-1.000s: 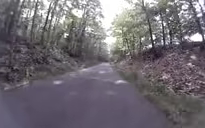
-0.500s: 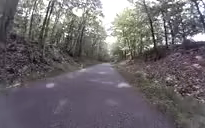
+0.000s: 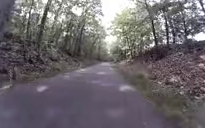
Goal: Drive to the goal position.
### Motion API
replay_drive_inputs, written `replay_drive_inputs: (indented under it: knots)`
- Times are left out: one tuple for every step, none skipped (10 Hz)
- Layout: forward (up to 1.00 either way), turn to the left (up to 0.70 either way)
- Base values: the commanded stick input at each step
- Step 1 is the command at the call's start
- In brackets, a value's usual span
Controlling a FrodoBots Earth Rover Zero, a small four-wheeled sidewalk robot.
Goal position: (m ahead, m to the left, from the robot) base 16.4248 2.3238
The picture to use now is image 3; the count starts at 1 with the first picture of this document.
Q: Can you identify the leaf-covered earth bank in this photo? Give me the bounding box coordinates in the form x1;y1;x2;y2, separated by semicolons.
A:
0;36;98;89
126;40;205;104

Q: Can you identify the wood of trees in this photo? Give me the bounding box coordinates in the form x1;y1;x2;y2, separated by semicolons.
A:
0;0;111;64
109;0;205;63

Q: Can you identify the grey asphalt road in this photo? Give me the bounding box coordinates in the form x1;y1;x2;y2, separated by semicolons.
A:
0;61;173;128

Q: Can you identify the grass verge strip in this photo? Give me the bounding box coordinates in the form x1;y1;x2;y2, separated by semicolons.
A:
113;61;205;128

